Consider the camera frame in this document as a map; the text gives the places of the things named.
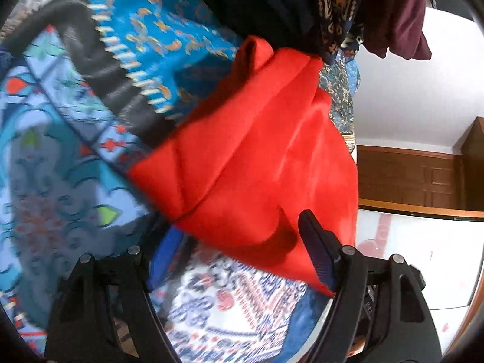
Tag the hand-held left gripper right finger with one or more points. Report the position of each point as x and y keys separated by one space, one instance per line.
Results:
x=321 y=253

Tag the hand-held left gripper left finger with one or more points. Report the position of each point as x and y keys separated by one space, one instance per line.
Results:
x=163 y=262

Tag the red garment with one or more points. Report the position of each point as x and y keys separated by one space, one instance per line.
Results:
x=245 y=158

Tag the white blue red patterned cloth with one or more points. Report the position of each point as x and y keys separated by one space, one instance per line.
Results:
x=234 y=310

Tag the blue patterned bed blanket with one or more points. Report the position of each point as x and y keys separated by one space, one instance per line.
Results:
x=56 y=140

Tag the black gold patterned garment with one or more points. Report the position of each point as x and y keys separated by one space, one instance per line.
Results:
x=340 y=7

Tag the maroon garment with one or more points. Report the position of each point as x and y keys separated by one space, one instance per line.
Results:
x=397 y=15

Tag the folded black garment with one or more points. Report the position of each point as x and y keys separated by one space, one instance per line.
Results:
x=264 y=3

